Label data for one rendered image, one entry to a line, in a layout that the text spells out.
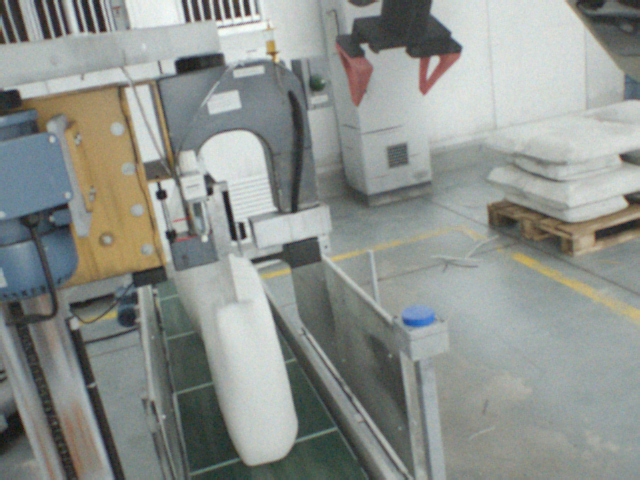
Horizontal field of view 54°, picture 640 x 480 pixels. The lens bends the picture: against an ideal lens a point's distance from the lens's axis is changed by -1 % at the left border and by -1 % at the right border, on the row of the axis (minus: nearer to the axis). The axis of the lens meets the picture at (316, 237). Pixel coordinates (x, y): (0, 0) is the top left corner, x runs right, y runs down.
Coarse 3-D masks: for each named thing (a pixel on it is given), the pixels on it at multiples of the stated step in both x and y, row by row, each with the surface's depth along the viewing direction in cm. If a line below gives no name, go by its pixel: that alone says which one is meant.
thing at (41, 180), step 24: (0, 144) 74; (24, 144) 76; (48, 144) 78; (0, 168) 75; (24, 168) 76; (48, 168) 78; (0, 192) 75; (24, 192) 77; (48, 192) 79; (72, 192) 81; (0, 216) 75; (24, 216) 80
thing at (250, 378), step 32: (224, 256) 141; (224, 288) 147; (256, 288) 150; (224, 320) 142; (256, 320) 144; (224, 352) 144; (256, 352) 145; (224, 384) 148; (256, 384) 147; (288, 384) 154; (224, 416) 162; (256, 416) 149; (288, 416) 154; (256, 448) 152; (288, 448) 158
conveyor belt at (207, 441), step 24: (168, 288) 285; (168, 312) 258; (168, 336) 236; (192, 336) 233; (192, 360) 215; (288, 360) 205; (192, 384) 199; (192, 408) 186; (216, 408) 184; (312, 408) 176; (192, 432) 174; (216, 432) 173; (312, 432) 166; (336, 432) 164; (192, 456) 164; (216, 456) 162; (240, 456) 161; (288, 456) 158; (312, 456) 156; (336, 456) 155
